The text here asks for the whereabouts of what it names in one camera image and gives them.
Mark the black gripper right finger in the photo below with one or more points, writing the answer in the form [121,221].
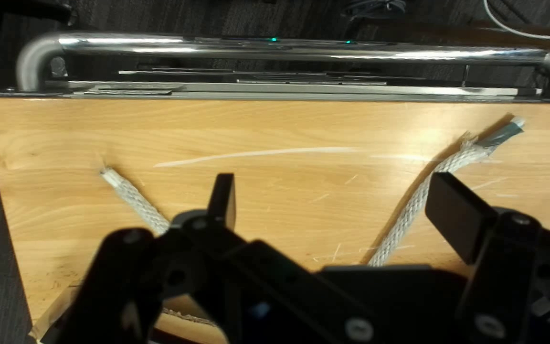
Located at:
[459,215]

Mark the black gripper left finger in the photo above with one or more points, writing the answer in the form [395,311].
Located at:
[223,206]

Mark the chrome cart handle bar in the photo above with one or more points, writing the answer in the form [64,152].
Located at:
[39,53]

